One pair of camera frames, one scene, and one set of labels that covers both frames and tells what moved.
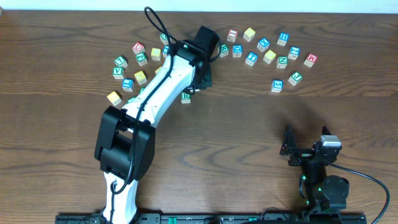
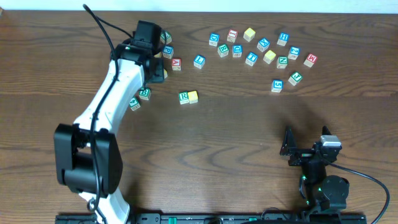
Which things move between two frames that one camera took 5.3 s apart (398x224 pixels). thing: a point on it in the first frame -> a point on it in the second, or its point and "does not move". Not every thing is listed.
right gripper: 302,154 does not move
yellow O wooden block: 269,56 does not move
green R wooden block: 186,98 does not move
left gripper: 204,78 -> 158,72
